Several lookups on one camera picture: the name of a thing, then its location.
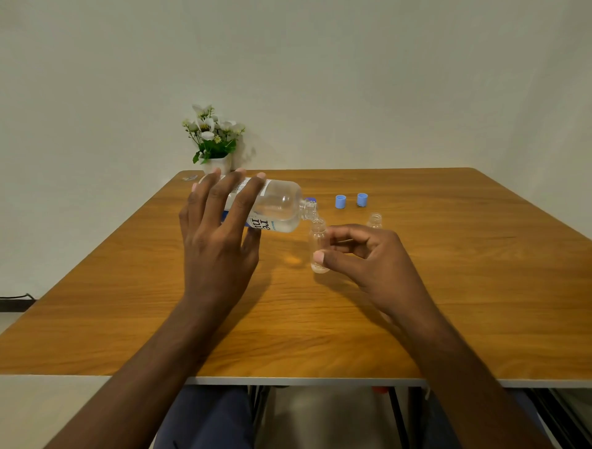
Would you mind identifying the person's right hand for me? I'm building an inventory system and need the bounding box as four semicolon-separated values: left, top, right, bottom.
313;224;440;324

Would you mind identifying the person's left hand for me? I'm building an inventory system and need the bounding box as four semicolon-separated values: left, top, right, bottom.
179;168;267;320

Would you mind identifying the large clear labelled plastic bottle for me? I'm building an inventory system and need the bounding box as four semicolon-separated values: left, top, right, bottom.
221;176;319;233

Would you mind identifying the person's left forearm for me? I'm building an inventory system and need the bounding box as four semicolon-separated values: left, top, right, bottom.
44;298;232;449

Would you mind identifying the person's right forearm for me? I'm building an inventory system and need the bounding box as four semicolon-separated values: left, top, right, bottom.
393;309;553;449

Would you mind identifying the white flower vase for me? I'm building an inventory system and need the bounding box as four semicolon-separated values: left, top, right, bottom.
202;155;233;176

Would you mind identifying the white artificial flowers bunch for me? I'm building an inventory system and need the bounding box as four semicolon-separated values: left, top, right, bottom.
182;104;246;165

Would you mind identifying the person's left leg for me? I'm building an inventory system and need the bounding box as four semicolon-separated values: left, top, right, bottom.
153;385;255;449

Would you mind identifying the black metal table frame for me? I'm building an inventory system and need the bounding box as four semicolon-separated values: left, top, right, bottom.
247;385;592;449

